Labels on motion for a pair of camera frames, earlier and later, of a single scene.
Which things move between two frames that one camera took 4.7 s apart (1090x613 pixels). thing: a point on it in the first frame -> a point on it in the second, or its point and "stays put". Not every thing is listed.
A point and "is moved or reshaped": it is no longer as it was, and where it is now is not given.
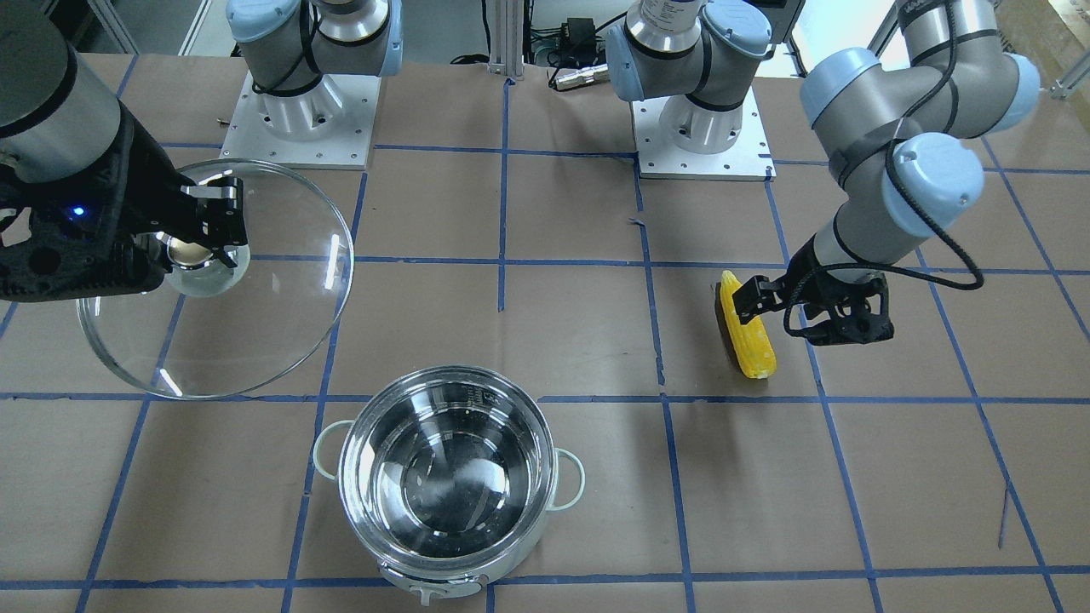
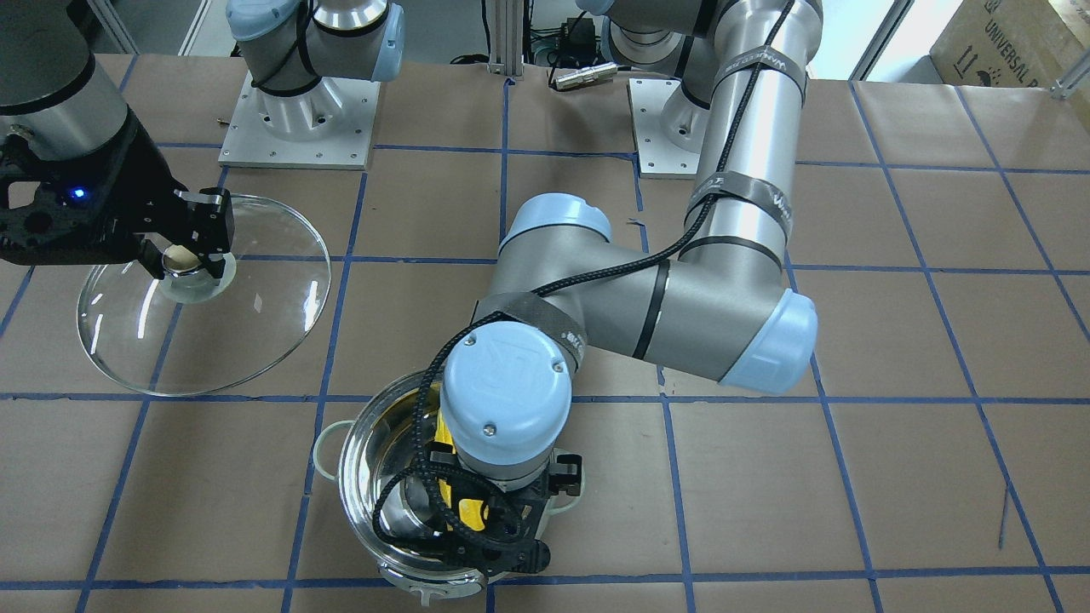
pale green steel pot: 447,477 stays put
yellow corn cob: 751,340 is moved or reshaped
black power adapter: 578,38 stays put
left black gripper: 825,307 -> 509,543
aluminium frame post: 506,37 stays put
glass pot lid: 169,342 is moved or reshaped
